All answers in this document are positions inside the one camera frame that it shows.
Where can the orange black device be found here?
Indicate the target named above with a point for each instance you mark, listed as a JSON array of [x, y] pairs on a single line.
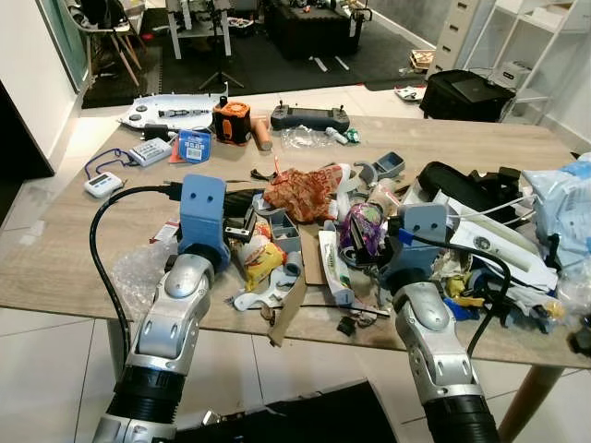
[[232, 122]]

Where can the purple foil wrapper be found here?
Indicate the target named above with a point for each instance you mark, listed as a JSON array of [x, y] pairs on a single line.
[[362, 229]]

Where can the chair with wooden legs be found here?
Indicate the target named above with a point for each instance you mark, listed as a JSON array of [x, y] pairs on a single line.
[[115, 41]]

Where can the grey curved plastic part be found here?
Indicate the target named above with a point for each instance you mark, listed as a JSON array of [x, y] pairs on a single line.
[[362, 171]]

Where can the orange patterned wrapper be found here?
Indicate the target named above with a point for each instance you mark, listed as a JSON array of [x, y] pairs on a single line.
[[300, 194]]

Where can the white plastic drone shell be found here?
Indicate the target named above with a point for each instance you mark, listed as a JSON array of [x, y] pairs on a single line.
[[171, 113]]

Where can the long white packaging box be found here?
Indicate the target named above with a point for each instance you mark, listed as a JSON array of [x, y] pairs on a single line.
[[494, 245]]

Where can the small black object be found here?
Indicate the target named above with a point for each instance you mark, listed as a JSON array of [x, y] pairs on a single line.
[[581, 340]]

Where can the crumpled clear plastic wrap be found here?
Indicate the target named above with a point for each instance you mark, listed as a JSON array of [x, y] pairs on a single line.
[[138, 281]]

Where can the yellow blue wrapper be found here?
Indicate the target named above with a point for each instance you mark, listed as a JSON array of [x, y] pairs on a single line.
[[462, 295]]

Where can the black pouch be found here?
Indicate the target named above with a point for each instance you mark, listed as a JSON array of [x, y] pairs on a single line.
[[457, 187]]

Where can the grey drawer cabinet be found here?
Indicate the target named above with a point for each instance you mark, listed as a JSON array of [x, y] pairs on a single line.
[[454, 32]]

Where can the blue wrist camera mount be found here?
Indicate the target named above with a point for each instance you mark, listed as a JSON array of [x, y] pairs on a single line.
[[203, 212], [425, 235]]

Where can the brown cardboard piece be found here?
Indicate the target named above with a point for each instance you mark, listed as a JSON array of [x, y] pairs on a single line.
[[288, 314]]

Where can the black floor mat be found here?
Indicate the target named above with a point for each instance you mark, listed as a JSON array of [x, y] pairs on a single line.
[[369, 60]]

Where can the dark grey remote controller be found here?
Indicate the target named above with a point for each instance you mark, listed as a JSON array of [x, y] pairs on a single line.
[[309, 118]]

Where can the white shelf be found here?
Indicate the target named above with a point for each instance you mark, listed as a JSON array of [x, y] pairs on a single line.
[[545, 55]]

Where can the blue white plastic bag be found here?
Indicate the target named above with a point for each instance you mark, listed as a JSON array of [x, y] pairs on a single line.
[[559, 208]]

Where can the small white display device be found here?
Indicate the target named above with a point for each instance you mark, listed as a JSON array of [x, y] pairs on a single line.
[[103, 184]]

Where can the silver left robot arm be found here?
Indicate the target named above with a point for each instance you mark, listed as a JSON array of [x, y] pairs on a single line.
[[175, 323]]

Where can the black suitcase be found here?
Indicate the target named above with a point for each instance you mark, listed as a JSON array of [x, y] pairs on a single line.
[[466, 95]]

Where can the small grey box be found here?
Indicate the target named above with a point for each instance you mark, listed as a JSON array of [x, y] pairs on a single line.
[[285, 233]]

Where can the clear plastic bag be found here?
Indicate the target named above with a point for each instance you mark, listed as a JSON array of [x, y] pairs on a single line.
[[305, 138]]

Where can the large black equipment case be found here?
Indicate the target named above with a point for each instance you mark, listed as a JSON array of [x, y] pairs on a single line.
[[314, 28]]

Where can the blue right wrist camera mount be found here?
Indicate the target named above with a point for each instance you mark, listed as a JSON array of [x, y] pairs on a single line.
[[425, 235]]

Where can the small grey screen device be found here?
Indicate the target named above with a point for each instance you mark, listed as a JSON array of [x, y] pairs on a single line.
[[389, 165]]

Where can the white plastic piece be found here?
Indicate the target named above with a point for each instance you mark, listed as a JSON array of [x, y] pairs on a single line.
[[263, 297]]

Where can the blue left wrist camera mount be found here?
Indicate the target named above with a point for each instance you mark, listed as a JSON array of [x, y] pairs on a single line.
[[203, 212]]

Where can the tan cylinder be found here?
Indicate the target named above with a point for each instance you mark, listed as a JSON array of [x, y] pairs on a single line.
[[262, 132]]

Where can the small black clip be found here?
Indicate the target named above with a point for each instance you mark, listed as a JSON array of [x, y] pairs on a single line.
[[347, 325]]

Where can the small wooden model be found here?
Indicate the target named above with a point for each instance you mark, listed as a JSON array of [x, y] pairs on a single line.
[[422, 61]]

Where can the yellow snack wrapper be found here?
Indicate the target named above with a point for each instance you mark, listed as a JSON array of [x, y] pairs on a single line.
[[261, 260]]

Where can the white desk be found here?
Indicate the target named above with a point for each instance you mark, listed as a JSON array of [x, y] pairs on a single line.
[[189, 18]]

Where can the wooden table leg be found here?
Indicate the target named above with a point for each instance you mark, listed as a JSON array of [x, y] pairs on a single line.
[[531, 401]]

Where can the white keypad device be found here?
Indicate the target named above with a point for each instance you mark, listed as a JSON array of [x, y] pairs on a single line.
[[150, 151]]

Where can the white green tube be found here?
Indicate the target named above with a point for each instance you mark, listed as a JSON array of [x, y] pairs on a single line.
[[336, 269]]

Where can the black tripod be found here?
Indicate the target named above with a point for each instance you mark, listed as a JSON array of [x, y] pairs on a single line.
[[222, 46]]

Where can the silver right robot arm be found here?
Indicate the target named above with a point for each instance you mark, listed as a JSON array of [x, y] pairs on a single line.
[[434, 341]]

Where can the thin orange stick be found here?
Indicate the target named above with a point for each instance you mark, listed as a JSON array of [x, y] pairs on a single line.
[[276, 164]]

